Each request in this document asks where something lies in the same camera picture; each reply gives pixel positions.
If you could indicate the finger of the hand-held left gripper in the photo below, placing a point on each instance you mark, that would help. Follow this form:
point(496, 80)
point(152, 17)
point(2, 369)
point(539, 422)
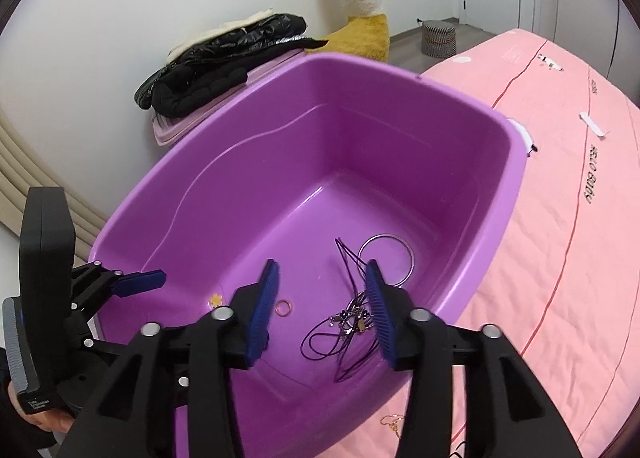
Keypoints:
point(82, 325)
point(142, 282)

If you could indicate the small yellow flower charm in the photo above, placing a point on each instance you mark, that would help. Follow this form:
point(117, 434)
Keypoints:
point(216, 299)

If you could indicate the black puffer jacket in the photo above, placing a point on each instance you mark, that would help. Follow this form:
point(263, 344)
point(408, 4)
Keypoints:
point(220, 66)

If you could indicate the cream fleece cloth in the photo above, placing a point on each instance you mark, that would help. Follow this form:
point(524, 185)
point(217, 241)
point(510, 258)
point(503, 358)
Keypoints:
point(210, 36)

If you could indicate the small striped basket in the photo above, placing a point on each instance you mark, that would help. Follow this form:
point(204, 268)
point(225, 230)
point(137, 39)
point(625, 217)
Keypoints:
point(439, 38)

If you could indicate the pink printed blanket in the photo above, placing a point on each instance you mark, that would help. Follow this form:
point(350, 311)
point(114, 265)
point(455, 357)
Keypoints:
point(550, 288)

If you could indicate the silver bangle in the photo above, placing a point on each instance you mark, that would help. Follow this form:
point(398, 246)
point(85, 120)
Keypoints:
point(411, 258)

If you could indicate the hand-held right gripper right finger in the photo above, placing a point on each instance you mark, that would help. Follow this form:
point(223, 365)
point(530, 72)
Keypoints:
point(379, 310)

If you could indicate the gold earrings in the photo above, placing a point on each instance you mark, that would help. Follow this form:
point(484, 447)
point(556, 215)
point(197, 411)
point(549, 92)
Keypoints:
point(395, 425)

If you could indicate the person's left hand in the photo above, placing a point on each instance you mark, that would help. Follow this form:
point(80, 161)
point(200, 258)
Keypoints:
point(45, 423)

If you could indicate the beige ribbed panel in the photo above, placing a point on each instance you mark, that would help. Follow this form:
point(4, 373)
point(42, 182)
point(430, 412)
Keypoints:
point(35, 178)

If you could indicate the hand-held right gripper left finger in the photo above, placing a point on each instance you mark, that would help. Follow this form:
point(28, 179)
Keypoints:
point(260, 308)

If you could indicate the purple plastic basin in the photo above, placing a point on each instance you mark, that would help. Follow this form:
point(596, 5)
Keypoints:
point(300, 138)

